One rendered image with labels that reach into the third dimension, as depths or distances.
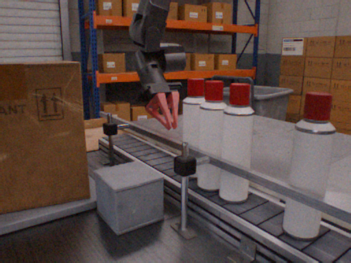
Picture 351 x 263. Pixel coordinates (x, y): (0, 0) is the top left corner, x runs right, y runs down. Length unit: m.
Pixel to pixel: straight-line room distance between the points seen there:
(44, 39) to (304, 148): 4.11
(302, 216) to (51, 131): 0.44
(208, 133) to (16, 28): 3.94
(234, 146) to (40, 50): 3.98
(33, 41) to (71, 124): 3.80
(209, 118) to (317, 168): 0.20
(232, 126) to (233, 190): 0.11
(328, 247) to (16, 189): 0.52
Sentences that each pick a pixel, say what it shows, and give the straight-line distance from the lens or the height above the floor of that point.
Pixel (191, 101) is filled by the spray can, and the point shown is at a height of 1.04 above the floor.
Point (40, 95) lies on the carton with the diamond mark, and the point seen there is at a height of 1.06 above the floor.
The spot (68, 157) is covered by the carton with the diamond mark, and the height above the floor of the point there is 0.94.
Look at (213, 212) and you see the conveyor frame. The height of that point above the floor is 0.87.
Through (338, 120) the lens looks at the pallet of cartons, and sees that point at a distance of 3.91.
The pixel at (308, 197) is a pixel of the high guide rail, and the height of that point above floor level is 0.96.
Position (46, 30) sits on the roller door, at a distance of 4.35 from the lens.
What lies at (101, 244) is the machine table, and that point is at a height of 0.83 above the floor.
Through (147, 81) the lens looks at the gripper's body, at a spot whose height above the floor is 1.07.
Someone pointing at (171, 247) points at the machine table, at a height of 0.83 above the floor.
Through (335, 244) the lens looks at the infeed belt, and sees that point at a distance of 0.48.
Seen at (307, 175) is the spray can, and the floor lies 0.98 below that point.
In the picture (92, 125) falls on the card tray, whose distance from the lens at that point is 1.27.
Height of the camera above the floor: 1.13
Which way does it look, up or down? 15 degrees down
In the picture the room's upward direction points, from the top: straight up
